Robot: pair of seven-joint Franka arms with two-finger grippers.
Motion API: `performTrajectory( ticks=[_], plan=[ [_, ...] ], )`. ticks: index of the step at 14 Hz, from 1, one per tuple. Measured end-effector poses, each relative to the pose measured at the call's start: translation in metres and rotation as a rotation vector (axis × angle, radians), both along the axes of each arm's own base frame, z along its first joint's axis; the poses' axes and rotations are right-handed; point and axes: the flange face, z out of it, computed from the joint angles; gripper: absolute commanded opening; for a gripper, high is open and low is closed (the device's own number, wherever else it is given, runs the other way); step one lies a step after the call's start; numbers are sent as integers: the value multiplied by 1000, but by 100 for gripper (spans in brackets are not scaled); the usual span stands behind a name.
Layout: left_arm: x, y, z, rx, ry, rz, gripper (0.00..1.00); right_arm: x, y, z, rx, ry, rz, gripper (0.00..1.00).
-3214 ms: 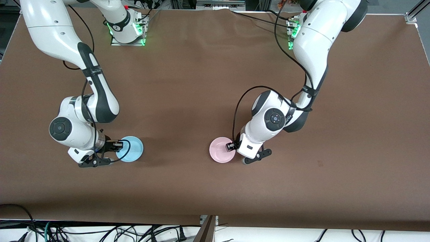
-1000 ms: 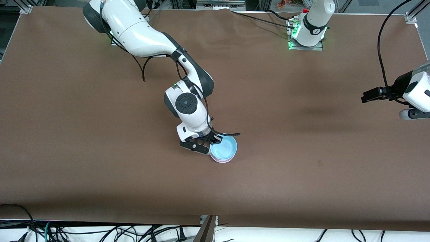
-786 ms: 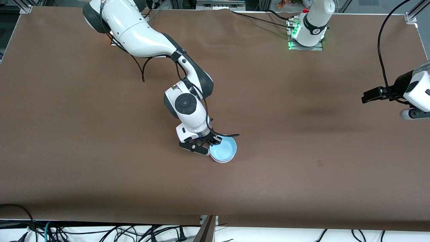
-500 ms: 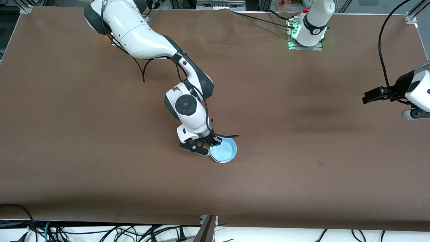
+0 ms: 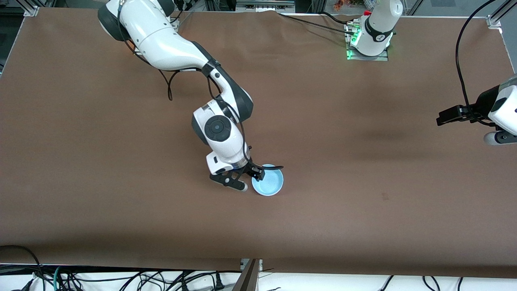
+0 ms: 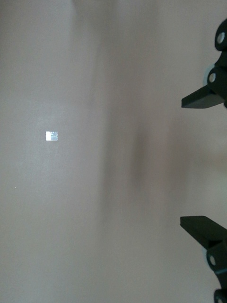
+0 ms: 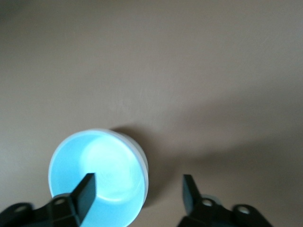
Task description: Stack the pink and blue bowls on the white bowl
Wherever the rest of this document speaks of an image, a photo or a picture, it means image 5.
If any blue bowl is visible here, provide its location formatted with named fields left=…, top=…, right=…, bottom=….
left=251, top=164, right=284, bottom=197

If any brown table cover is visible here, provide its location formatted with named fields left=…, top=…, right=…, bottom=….
left=0, top=8, right=517, bottom=279

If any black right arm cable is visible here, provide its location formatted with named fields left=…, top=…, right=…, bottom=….
left=117, top=0, right=252, bottom=164

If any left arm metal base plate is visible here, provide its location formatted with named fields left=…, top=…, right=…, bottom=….
left=346, top=22, right=389, bottom=61

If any black looped floor cable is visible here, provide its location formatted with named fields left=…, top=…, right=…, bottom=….
left=0, top=245, right=44, bottom=280

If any metal post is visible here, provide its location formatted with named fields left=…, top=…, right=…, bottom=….
left=231, top=259, right=263, bottom=291

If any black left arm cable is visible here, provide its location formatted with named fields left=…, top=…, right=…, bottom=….
left=455, top=0, right=498, bottom=124

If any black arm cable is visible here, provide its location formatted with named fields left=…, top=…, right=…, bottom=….
left=455, top=0, right=498, bottom=124
left=117, top=0, right=252, bottom=164

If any long black base cable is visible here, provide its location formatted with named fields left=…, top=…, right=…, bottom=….
left=278, top=13, right=357, bottom=36

